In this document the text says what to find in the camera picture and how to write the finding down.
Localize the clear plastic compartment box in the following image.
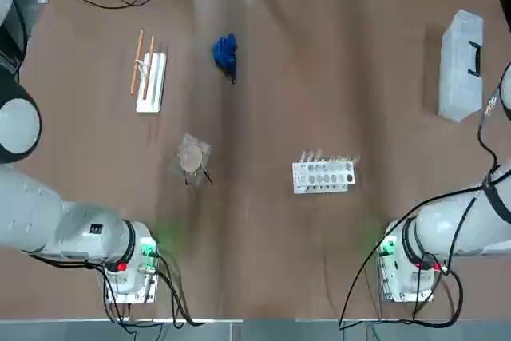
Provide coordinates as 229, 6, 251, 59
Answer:
437, 9, 485, 121

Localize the white rack with wooden rods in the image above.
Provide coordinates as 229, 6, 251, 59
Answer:
130, 29, 168, 114

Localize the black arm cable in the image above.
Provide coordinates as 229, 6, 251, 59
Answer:
81, 251, 208, 328
338, 73, 511, 331

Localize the blue rag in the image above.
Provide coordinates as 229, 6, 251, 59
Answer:
211, 33, 240, 86

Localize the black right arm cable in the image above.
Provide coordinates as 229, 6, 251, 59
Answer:
338, 73, 511, 331

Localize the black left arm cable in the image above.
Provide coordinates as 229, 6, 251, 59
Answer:
81, 251, 208, 328

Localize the white test tube rack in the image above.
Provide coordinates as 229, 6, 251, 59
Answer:
291, 149, 362, 196

